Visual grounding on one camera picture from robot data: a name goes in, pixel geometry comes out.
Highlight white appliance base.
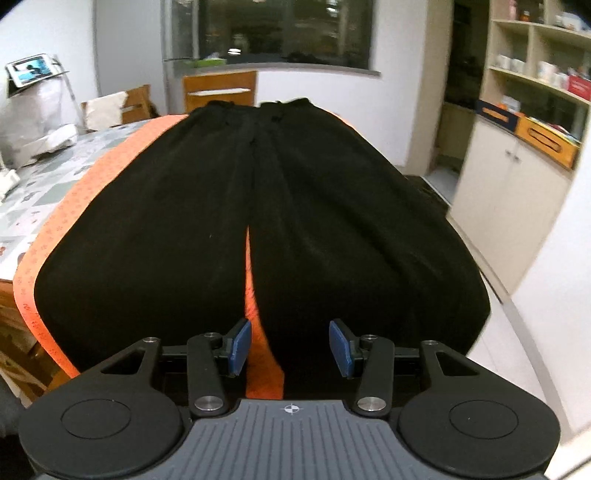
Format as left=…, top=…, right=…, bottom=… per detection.
left=28, top=124, right=79, bottom=160

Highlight orange patterned mat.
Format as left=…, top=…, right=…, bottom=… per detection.
left=13, top=113, right=365, bottom=400

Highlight dark blue storage box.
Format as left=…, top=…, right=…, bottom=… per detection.
left=475, top=99, right=520, bottom=134

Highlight green checkered tablecloth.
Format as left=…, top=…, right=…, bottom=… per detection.
left=0, top=121, right=153, bottom=280

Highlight grey pipe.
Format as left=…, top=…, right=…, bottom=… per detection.
left=161, top=0, right=178, bottom=116

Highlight orange storage box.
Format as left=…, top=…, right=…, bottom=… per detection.
left=515, top=115, right=581, bottom=169

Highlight dark window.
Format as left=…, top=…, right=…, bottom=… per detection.
left=161, top=0, right=382, bottom=77

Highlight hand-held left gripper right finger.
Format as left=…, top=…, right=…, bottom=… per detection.
left=328, top=318, right=481, bottom=418

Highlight tablet with lit screen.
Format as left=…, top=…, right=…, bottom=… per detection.
left=6, top=53, right=63, bottom=88

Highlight plastic-covered white appliance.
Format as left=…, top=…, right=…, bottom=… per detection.
left=0, top=74, right=79, bottom=167

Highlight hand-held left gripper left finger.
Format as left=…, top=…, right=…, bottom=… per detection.
left=99, top=318, right=252, bottom=416

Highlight beige cloth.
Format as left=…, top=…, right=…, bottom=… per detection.
left=82, top=91, right=127, bottom=131

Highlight black pants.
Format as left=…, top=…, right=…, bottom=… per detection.
left=34, top=97, right=492, bottom=400

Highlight wooden chair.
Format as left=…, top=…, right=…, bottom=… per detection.
left=182, top=71, right=258, bottom=114
left=81, top=84, right=153, bottom=132

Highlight wooden dining table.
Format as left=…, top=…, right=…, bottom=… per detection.
left=0, top=277, right=75, bottom=402

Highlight large printed white mug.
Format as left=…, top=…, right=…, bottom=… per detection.
left=536, top=62, right=568, bottom=89

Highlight beige shelf cabinet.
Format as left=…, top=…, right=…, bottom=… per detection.
left=450, top=0, right=591, bottom=294

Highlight red box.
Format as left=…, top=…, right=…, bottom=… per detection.
left=568, top=74, right=591, bottom=101

